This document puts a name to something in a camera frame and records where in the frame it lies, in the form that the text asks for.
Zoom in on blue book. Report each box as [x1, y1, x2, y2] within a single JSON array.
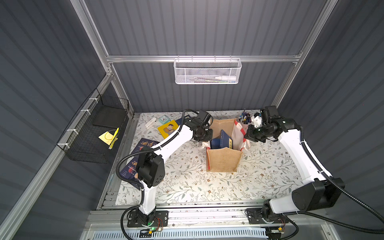
[[175, 118, 183, 126]]

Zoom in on blue book Guiguzi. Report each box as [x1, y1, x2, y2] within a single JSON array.
[[220, 130, 233, 149]]

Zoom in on yellow cartoon cover book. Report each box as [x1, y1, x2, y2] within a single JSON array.
[[158, 120, 179, 139]]

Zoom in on burlap canvas bag red panel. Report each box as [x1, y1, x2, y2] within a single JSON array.
[[203, 119, 250, 173]]

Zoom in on blue book Yuanqu 300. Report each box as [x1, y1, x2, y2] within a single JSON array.
[[210, 138, 222, 150]]

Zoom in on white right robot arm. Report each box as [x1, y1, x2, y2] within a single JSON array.
[[245, 106, 345, 222]]

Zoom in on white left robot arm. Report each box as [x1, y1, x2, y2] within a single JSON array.
[[137, 109, 214, 216]]

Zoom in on pink pen holder cup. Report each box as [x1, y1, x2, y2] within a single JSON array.
[[239, 109, 252, 125]]

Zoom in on small teal card box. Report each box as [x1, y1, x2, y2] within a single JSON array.
[[158, 115, 171, 125]]

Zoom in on floral table mat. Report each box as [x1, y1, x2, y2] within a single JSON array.
[[114, 109, 315, 207]]

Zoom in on white eraser block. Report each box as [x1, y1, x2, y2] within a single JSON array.
[[145, 117, 157, 129]]

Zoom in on white marker in basket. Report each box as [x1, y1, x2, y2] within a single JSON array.
[[215, 76, 237, 82]]

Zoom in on dark portrait book upper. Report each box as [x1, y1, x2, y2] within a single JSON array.
[[132, 138, 159, 154]]

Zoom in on dark portrait book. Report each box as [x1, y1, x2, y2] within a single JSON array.
[[132, 138, 159, 154], [120, 156, 139, 180]]

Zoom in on dark portrait book lower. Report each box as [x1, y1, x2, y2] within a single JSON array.
[[120, 156, 139, 180]]

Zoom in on yellow pen in basket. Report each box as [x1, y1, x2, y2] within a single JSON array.
[[109, 128, 120, 150]]

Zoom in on black tray in basket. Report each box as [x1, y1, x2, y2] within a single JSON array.
[[92, 106, 127, 129]]

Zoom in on yellow sticky note pad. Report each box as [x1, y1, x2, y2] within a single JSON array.
[[99, 131, 115, 146]]

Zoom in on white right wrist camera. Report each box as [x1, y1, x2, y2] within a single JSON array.
[[251, 112, 263, 128]]

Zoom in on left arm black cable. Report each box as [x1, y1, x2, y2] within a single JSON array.
[[115, 108, 200, 240]]

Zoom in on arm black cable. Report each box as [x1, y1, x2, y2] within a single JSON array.
[[115, 108, 200, 240], [280, 125, 384, 240]]

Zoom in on white wire mesh basket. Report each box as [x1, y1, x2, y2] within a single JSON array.
[[173, 57, 242, 85]]

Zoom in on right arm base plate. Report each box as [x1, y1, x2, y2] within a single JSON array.
[[244, 208, 289, 225]]

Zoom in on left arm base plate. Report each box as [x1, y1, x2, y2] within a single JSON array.
[[127, 210, 169, 228]]

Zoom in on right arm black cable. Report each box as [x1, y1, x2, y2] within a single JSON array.
[[280, 125, 384, 240]]

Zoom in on black wire wall basket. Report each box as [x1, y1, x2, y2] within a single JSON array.
[[57, 90, 130, 164]]

